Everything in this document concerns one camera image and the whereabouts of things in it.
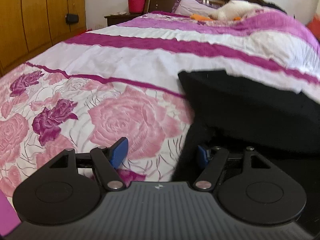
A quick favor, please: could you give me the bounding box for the black button cardigan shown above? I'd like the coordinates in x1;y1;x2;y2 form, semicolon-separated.
172;70;319;233

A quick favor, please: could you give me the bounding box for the pink floral bed quilt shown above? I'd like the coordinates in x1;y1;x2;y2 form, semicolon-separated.
0;0;320;235

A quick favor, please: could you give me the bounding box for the dark wooden nightstand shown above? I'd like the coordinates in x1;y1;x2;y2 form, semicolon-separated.
104;14;141;27

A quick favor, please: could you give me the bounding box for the small black hanging pouch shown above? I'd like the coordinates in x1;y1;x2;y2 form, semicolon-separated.
65;14;79;25

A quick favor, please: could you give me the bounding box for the orange cloth item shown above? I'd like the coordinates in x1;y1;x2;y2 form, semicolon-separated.
190;14;241;21

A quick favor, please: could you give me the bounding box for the red plastic bucket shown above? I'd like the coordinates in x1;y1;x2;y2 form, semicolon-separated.
127;0;146;14

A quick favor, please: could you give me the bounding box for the white plush toy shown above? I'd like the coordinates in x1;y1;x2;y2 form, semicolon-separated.
208;0;262;21

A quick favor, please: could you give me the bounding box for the lilac pillow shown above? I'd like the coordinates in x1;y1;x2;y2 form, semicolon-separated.
171;0;221;17

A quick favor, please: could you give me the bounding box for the wooden wardrobe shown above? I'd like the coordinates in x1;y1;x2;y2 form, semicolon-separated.
1;0;87;75

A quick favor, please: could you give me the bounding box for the red pink curtain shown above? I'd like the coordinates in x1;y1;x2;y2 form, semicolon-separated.
306;14;320;40

